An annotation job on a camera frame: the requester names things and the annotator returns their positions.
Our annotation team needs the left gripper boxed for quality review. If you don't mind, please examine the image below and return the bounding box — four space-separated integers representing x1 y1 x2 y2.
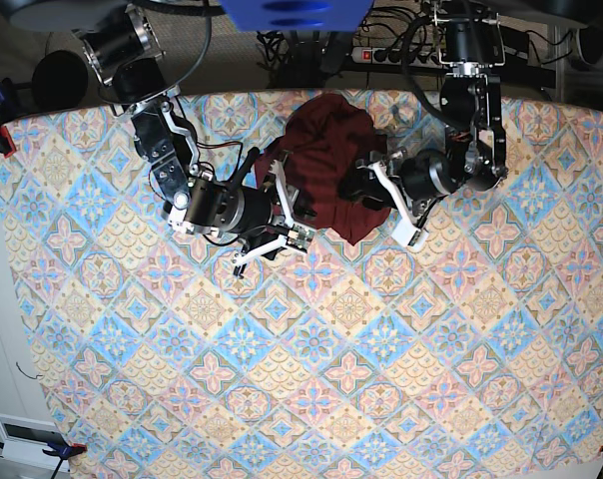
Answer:
338 148 454 215

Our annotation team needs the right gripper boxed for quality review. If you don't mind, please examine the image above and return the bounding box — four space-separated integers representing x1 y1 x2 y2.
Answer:
226 147 317 260

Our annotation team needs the maroon long-sleeve t-shirt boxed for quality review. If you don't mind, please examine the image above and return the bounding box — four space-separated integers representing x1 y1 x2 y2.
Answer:
255 93 389 245

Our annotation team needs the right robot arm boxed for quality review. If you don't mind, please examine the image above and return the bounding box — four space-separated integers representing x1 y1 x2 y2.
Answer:
74 1 315 266

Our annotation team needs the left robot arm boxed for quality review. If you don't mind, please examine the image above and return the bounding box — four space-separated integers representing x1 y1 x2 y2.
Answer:
338 1 507 219

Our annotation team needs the white power strip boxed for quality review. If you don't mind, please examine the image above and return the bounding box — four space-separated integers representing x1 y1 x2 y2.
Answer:
342 44 447 72

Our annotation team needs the patterned colourful tablecloth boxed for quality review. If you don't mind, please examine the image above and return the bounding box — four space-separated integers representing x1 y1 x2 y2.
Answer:
0 100 603 478

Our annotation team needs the red black clamp left edge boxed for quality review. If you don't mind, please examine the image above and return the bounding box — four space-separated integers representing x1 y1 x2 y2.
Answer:
0 78 17 158

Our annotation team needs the orange black clamp bottom left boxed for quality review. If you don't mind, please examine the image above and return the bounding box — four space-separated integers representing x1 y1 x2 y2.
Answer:
0 440 87 463

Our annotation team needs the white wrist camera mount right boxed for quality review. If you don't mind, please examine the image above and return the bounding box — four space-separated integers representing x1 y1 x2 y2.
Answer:
231 152 315 278

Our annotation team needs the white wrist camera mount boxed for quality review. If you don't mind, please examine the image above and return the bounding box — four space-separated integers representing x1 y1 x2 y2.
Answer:
355 160 429 252
231 152 315 278

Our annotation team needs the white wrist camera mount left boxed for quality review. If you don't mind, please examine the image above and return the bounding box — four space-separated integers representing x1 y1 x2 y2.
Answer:
355 160 429 252

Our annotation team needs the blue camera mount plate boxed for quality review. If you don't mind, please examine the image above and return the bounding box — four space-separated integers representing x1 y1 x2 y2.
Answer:
220 0 373 32

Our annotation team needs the white wall socket box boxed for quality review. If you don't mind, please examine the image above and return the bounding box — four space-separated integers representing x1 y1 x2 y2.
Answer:
0 414 64 471

